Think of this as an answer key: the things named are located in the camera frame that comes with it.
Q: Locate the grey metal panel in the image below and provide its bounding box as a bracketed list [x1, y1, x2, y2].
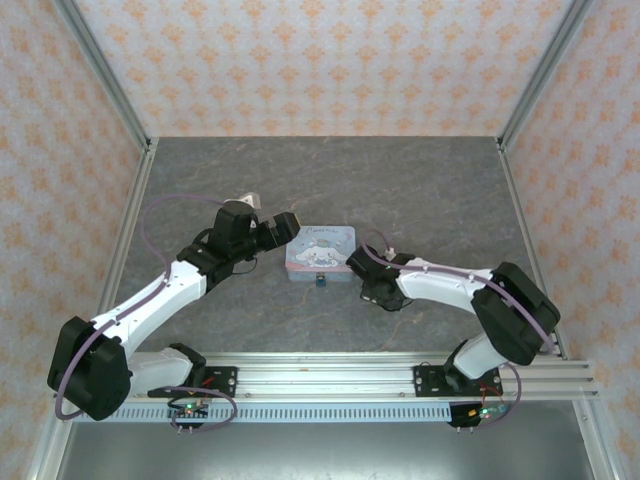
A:
[53, 422, 597, 480]

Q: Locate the aluminium table side rail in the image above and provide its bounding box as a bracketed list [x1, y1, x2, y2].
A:
[27, 138, 160, 480]
[495, 137, 619, 480]

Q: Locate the aluminium mounting rail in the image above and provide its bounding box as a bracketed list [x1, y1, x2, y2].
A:
[52, 351, 599, 402]

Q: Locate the blue cartoon tin box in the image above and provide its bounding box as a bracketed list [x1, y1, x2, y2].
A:
[284, 224, 358, 285]

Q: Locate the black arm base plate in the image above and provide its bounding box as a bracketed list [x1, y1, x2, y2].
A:
[147, 366, 239, 400]
[413, 364, 502, 399]

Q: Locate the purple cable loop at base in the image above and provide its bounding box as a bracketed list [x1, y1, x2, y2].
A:
[168, 386, 238, 434]
[469, 362, 526, 432]

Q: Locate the small circuit board with LEDs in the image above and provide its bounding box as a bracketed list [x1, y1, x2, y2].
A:
[467, 404, 509, 420]
[167, 399, 211, 419]

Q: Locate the purple cable along right arm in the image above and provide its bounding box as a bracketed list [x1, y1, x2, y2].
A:
[358, 228, 557, 357]

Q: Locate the purple cable along left arm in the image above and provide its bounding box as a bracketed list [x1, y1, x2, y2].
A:
[54, 195, 231, 422]

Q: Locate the slotted grey cable duct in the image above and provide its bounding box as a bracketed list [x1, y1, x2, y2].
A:
[112, 403, 454, 424]

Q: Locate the aluminium corner post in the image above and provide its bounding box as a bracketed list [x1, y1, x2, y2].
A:
[52, 0, 154, 147]
[498, 0, 597, 147]

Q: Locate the purple cable along arm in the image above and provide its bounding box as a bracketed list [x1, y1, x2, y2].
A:
[358, 228, 557, 357]
[54, 195, 231, 422]

